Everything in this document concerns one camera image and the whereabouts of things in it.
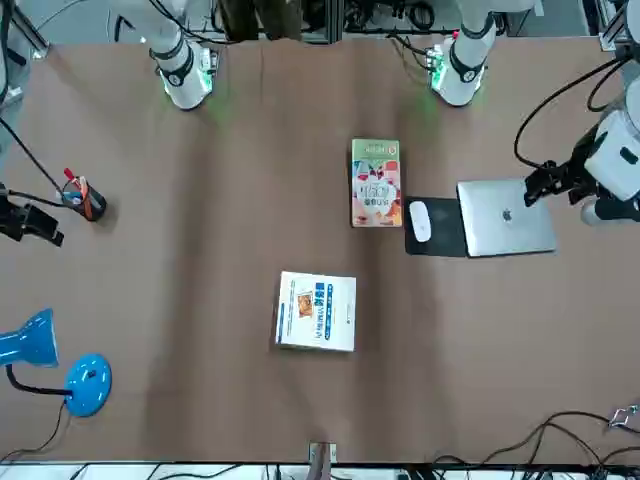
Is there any black mesh pen holder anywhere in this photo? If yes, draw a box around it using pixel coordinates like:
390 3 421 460
60 174 108 222

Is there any black mouse mat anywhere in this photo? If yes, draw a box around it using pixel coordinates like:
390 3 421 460
403 197 471 258

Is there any black lamp cable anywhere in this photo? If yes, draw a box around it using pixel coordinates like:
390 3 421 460
0 398 72 462

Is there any aluminium frame post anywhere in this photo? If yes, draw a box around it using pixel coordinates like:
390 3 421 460
308 441 338 469

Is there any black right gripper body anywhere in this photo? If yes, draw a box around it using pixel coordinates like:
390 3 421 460
0 185 30 240

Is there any person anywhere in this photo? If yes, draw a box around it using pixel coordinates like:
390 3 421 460
218 0 304 42

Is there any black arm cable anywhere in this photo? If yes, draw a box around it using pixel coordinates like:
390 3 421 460
0 117 69 207
513 58 624 171

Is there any colourful fruit drink book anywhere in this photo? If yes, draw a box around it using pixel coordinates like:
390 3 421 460
350 138 404 229

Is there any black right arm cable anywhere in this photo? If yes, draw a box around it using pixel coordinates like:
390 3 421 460
0 117 69 207

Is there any white book with blue band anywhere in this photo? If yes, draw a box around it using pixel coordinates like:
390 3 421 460
273 270 358 354

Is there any grey laptop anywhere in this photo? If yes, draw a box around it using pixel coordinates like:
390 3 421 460
456 178 558 259

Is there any blue desk lamp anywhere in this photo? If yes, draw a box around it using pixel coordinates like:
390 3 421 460
0 307 113 419

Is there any white computer mouse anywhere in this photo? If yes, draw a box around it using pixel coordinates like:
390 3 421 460
409 200 433 243

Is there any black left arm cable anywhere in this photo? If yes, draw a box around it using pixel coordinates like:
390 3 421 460
513 58 624 171

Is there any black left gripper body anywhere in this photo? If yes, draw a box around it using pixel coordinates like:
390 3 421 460
555 134 601 206

